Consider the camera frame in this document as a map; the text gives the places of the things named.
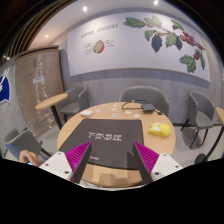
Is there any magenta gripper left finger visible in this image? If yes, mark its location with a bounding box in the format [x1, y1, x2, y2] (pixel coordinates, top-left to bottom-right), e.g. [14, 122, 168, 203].
[65, 142, 92, 183]

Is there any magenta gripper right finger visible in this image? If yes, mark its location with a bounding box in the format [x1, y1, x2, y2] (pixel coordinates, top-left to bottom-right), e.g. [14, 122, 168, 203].
[133, 142, 159, 184]

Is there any yellow computer mouse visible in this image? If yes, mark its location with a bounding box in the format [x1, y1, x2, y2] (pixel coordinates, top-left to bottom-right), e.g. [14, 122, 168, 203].
[148, 123, 171, 138]

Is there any person's hand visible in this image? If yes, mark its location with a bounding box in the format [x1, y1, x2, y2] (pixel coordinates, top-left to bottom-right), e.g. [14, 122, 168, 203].
[19, 150, 41, 167]

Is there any round wooden table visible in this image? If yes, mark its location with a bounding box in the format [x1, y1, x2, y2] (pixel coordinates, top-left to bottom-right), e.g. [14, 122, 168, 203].
[57, 102, 176, 187]

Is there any white card box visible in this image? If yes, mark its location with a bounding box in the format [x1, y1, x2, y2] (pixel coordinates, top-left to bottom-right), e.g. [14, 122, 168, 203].
[80, 110, 93, 117]

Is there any black adapter box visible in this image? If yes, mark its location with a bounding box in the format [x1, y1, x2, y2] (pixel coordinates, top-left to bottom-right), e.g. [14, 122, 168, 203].
[142, 104, 155, 111]

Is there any grey chair back left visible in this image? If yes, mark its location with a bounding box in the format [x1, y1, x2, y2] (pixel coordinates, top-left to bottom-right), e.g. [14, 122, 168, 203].
[58, 86, 89, 119]

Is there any grey chair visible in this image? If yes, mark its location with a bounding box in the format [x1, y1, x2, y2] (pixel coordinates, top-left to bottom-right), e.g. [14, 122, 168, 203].
[119, 86, 169, 116]
[182, 91, 215, 146]
[4, 128, 50, 158]
[58, 86, 89, 119]

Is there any small round side table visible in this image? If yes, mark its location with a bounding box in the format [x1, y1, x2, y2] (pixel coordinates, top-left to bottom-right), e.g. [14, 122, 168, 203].
[35, 93, 68, 129]

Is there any grey chair back centre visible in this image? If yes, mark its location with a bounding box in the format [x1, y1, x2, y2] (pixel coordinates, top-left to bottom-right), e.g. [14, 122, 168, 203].
[119, 86, 169, 116]

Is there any grey chair front left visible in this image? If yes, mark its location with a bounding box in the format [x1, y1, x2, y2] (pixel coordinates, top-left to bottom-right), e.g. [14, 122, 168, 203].
[4, 128, 50, 158]

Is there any grey chair right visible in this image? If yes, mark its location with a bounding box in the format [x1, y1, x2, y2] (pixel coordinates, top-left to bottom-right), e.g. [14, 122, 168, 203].
[182, 91, 215, 146]

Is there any black cable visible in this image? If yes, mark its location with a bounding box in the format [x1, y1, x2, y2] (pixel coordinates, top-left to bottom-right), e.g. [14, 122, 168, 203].
[121, 99, 164, 116]

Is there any coffee cherries wall poster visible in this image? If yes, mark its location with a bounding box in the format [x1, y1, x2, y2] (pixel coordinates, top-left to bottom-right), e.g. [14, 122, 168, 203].
[67, 12, 210, 81]

